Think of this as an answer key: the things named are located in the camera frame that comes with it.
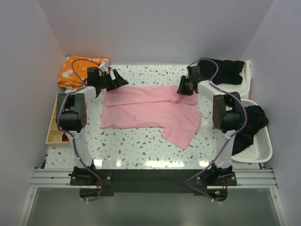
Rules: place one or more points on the aluminium rail frame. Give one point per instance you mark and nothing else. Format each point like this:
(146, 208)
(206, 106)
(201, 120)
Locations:
(58, 166)

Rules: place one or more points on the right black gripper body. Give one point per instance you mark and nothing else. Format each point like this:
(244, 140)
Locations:
(190, 79)

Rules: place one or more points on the black t-shirt in basket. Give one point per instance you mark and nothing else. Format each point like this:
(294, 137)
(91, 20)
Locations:
(256, 120)

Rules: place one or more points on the white plastic laundry basket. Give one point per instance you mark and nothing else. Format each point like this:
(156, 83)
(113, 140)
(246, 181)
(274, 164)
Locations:
(261, 149)

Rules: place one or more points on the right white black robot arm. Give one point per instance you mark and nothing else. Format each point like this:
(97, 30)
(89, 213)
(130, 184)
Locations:
(228, 115)

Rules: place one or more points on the wooden compartment tray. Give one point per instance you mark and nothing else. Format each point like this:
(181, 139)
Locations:
(54, 136)

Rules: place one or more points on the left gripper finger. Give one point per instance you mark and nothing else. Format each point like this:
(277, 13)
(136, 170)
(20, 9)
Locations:
(119, 81)
(110, 85)

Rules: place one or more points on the pink t-shirt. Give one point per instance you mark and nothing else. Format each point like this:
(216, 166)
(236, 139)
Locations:
(153, 106)

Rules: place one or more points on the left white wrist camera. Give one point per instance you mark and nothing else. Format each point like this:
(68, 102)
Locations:
(104, 66)

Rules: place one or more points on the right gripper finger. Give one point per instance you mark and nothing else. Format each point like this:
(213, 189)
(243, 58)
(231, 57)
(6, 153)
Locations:
(190, 90)
(183, 86)

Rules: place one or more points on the black folded t-shirt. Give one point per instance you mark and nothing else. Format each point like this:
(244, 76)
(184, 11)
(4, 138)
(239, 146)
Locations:
(228, 71)

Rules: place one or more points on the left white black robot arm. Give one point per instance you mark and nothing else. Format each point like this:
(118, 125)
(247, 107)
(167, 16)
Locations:
(71, 113)

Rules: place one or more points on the orange white folded t-shirt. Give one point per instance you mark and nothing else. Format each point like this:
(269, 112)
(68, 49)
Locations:
(75, 69)

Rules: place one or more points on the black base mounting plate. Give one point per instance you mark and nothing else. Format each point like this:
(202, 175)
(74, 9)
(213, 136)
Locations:
(112, 181)

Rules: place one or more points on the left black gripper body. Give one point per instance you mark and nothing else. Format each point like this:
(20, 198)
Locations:
(104, 77)

